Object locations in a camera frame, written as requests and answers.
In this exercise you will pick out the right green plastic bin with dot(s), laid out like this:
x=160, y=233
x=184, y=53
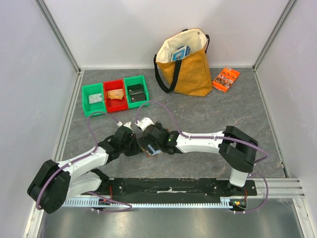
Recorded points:
x=140, y=79

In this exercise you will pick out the brown leather card holder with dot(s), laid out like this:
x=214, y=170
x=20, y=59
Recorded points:
x=150, y=152

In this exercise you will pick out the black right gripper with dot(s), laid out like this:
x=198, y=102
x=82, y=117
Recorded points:
x=146, y=143

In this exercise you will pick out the front aluminium rail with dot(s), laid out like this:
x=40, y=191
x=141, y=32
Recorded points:
x=274, y=187

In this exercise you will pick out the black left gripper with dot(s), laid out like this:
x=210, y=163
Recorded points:
x=136, y=149

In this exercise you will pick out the grey slotted cable duct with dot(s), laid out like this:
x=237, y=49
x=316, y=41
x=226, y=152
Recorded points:
x=95, y=202

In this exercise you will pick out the blue box in bag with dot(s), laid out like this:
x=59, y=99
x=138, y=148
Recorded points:
x=180, y=53

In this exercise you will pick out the right aluminium frame post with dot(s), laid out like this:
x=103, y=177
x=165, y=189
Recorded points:
x=274, y=33

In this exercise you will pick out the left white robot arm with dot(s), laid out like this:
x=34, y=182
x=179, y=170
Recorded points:
x=55, y=182

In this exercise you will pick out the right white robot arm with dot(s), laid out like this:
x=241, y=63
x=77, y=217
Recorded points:
x=237, y=148

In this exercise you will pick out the aluminium frame post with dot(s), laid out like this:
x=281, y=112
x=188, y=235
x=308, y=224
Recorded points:
x=57, y=33
x=274, y=33

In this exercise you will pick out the orange snack packet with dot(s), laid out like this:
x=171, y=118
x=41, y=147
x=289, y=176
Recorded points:
x=225, y=79

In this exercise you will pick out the red plastic bin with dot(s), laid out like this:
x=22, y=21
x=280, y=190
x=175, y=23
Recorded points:
x=115, y=105

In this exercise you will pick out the green plastic bin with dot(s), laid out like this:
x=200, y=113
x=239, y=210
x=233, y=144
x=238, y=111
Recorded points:
x=140, y=79
x=91, y=108

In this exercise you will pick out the left green plastic bin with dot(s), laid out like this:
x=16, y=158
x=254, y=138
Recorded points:
x=91, y=108

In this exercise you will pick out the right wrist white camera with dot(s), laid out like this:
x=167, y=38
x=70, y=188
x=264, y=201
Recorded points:
x=144, y=123

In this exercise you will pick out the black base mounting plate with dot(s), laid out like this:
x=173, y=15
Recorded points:
x=168, y=197

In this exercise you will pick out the left aluminium frame post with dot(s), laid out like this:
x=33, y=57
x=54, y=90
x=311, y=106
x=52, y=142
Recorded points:
x=57, y=33

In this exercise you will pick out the mustard tote bag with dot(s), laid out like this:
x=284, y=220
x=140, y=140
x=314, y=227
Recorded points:
x=190, y=76

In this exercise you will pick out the black card stack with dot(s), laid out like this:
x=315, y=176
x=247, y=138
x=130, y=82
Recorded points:
x=136, y=93

